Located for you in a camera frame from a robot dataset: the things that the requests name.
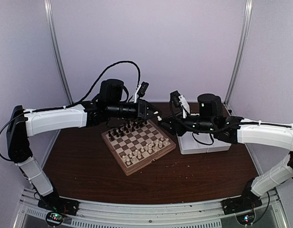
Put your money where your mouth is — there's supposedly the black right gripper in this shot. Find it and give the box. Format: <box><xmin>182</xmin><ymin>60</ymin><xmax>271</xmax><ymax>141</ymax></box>
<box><xmin>157</xmin><ymin>111</ymin><xmax>215</xmax><ymax>137</ymax></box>

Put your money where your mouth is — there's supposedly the white chess queen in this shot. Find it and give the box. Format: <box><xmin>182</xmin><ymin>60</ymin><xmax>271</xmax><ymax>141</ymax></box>
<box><xmin>148</xmin><ymin>144</ymin><xmax>152</xmax><ymax>154</ymax></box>

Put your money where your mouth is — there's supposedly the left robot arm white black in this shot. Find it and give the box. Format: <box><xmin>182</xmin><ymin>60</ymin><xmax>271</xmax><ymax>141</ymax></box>
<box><xmin>3</xmin><ymin>79</ymin><xmax>161</xmax><ymax>211</ymax></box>

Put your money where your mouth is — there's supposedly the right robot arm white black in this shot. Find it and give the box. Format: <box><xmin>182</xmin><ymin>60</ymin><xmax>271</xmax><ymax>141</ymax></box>
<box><xmin>158</xmin><ymin>91</ymin><xmax>293</xmax><ymax>210</ymax></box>

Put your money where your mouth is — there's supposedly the wooden chess board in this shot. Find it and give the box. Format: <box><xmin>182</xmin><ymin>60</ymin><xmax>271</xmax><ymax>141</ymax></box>
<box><xmin>102</xmin><ymin>120</ymin><xmax>176</xmax><ymax>176</ymax></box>

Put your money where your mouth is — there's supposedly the row of dark chess pieces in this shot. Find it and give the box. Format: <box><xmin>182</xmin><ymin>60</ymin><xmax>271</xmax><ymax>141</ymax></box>
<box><xmin>107</xmin><ymin>121</ymin><xmax>148</xmax><ymax>141</ymax></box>

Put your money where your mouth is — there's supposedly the right controller board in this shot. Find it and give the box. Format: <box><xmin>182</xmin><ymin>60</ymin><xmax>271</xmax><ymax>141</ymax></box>
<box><xmin>236</xmin><ymin>212</ymin><xmax>255</xmax><ymax>226</ymax></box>

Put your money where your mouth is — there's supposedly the controller board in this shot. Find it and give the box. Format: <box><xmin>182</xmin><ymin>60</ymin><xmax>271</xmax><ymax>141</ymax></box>
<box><xmin>236</xmin><ymin>212</ymin><xmax>255</xmax><ymax>226</ymax></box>
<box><xmin>45</xmin><ymin>211</ymin><xmax>65</xmax><ymax>226</ymax></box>

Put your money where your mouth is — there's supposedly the left controller board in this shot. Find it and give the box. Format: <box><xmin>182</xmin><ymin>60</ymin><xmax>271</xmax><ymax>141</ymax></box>
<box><xmin>45</xmin><ymin>211</ymin><xmax>65</xmax><ymax>226</ymax></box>

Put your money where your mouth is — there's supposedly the white plastic tray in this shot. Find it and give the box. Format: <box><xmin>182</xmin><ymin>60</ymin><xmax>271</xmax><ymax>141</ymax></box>
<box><xmin>177</xmin><ymin>132</ymin><xmax>231</xmax><ymax>155</ymax></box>

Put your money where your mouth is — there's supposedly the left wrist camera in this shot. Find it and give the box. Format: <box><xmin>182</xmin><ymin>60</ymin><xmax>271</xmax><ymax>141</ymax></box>
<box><xmin>132</xmin><ymin>82</ymin><xmax>149</xmax><ymax>103</ymax></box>

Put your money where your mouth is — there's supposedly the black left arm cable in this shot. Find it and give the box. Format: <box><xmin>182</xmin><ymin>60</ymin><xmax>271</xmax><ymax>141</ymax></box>
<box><xmin>72</xmin><ymin>61</ymin><xmax>142</xmax><ymax>106</ymax></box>

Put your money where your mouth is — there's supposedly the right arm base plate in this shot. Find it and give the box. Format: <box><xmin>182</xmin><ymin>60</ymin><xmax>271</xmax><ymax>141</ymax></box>
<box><xmin>221</xmin><ymin>196</ymin><xmax>262</xmax><ymax>215</ymax></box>

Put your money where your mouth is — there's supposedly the front aluminium rail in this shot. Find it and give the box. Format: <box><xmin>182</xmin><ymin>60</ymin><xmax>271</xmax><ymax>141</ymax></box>
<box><xmin>11</xmin><ymin>188</ymin><xmax>290</xmax><ymax>228</ymax></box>

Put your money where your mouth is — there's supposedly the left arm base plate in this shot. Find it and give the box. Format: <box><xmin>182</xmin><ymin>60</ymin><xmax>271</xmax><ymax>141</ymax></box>
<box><xmin>38</xmin><ymin>197</ymin><xmax>80</xmax><ymax>216</ymax></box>

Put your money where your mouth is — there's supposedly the right aluminium frame post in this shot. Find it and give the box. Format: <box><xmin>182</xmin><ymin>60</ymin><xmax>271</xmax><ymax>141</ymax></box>
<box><xmin>224</xmin><ymin>0</ymin><xmax>253</xmax><ymax>106</ymax></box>

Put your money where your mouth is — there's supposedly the aluminium frame post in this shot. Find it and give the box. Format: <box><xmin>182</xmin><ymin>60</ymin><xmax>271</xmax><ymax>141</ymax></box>
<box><xmin>224</xmin><ymin>0</ymin><xmax>253</xmax><ymax>106</ymax></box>
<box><xmin>43</xmin><ymin>0</ymin><xmax>74</xmax><ymax>106</ymax></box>

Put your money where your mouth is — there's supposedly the left aluminium frame post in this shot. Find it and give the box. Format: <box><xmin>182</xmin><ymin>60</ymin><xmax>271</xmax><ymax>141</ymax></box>
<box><xmin>43</xmin><ymin>0</ymin><xmax>74</xmax><ymax>106</ymax></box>

